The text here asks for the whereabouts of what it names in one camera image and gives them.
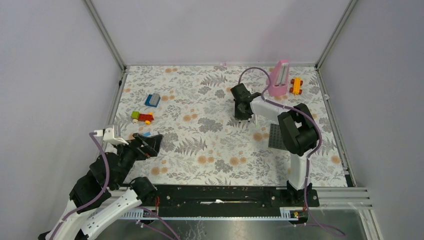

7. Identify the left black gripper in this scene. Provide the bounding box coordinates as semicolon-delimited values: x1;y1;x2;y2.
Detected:
113;132;164;188

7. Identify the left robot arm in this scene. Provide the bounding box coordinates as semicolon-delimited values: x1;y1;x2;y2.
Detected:
38;127;163;240

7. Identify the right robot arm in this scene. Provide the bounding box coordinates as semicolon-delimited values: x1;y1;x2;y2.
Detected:
230;83;322;206

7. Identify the red green toy truck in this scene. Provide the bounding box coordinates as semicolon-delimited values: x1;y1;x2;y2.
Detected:
130;111;155;125

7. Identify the dark grey brick baseplate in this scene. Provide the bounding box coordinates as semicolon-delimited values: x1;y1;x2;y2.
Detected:
268;123;287;151

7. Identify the blue grey brick block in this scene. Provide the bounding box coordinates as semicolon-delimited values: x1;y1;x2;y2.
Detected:
144;93;161;108

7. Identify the pink metronome box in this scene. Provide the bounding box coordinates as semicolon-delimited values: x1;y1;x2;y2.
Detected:
266;59;290;97

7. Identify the floral patterned table mat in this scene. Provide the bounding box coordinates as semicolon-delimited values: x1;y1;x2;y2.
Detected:
96;64;347;187

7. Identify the orange red toy car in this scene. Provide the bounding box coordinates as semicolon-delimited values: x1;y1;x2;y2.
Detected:
289;77;303;95

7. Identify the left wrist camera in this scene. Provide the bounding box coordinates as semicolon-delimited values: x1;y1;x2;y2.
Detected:
93;124;129;146

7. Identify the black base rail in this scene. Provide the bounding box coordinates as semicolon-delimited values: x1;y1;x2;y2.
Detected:
141;184;320;214

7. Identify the white slotted cable duct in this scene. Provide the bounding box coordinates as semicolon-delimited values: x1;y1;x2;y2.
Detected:
115;207;299;222

